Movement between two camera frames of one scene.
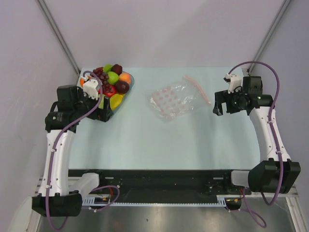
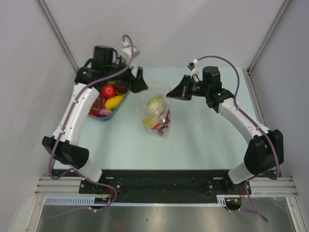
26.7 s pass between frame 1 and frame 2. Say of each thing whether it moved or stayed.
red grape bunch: moved
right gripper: moved
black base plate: stayed
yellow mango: stayed
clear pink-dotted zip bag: moved
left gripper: moved
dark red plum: moved
